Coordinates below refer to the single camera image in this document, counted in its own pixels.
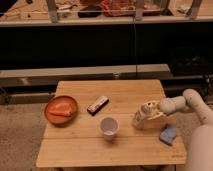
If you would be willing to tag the dark candy bar box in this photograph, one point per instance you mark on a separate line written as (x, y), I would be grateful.
(97, 105)

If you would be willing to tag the orange carrot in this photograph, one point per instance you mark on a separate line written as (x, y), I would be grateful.
(57, 112)

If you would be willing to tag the orange bowl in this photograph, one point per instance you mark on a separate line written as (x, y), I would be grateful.
(61, 103)

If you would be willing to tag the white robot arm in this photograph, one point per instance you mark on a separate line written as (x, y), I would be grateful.
(200, 150)

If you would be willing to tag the white paper cup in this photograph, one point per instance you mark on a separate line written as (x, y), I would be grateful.
(109, 128)

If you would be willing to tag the blue sponge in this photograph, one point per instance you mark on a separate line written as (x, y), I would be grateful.
(168, 135)

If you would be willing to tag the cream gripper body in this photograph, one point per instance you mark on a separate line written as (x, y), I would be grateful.
(140, 118)

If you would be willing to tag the grey metal bench rail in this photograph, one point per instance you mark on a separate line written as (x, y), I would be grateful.
(51, 76)

